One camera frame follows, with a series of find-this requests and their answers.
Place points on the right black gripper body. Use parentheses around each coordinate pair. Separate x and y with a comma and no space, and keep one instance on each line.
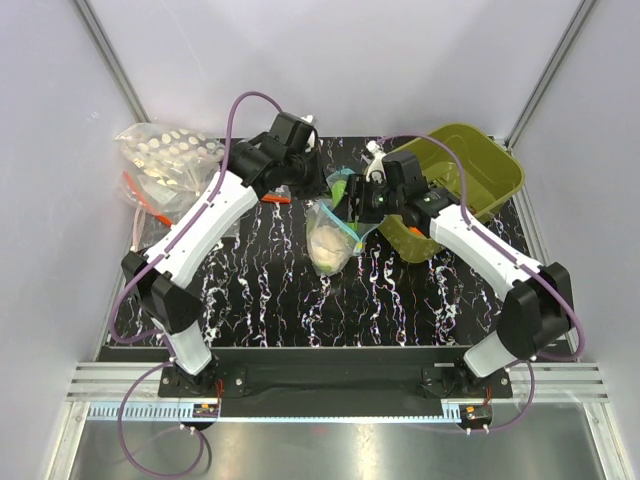
(375,200)

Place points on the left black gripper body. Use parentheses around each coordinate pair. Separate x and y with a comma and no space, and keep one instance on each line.
(305,176)

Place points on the green vegetable toy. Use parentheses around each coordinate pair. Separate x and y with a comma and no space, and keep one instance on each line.
(337,191)

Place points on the clear blue-zipper bag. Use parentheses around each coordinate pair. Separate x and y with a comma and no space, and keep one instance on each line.
(320,212)

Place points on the white cauliflower toy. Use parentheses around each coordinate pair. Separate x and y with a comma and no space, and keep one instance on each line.
(329,249)

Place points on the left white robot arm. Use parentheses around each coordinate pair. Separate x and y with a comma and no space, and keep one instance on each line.
(159,276)

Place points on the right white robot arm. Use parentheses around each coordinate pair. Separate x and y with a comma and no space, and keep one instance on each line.
(537,299)

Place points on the clear orange-zipper bag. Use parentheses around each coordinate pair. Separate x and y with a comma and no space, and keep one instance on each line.
(275,192)

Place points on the bag of white discs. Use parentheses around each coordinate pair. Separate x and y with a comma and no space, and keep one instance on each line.
(177,158)

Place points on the clear red-zipper bag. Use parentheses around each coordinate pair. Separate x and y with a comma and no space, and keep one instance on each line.
(152,192)

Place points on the black marble pattern mat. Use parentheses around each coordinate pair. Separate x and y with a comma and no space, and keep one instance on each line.
(259,288)

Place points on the olive green plastic bin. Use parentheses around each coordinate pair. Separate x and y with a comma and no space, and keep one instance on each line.
(492,177)

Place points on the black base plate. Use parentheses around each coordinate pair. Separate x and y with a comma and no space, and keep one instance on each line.
(335,382)

